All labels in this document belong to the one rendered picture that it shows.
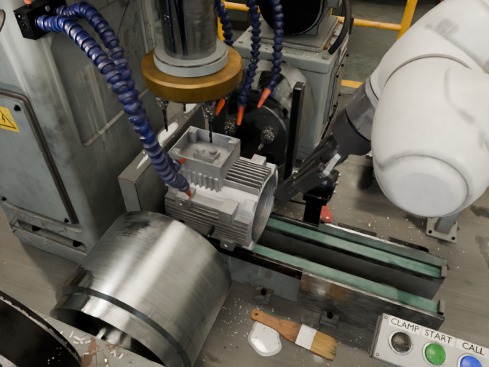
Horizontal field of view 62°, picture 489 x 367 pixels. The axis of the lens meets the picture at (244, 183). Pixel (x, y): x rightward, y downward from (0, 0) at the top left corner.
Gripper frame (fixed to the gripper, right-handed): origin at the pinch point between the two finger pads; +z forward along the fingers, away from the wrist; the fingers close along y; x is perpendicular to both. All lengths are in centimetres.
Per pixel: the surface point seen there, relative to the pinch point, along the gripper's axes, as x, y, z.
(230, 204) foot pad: -6.1, 1.2, 12.4
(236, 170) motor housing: -8.9, -5.1, 10.0
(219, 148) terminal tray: -14.5, -9.9, 12.6
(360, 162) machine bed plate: 27, -56, 25
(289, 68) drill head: -11.7, -42.3, 6.2
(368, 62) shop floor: 51, -291, 104
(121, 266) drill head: -16.4, 26.9, 8.0
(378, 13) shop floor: 44, -407, 108
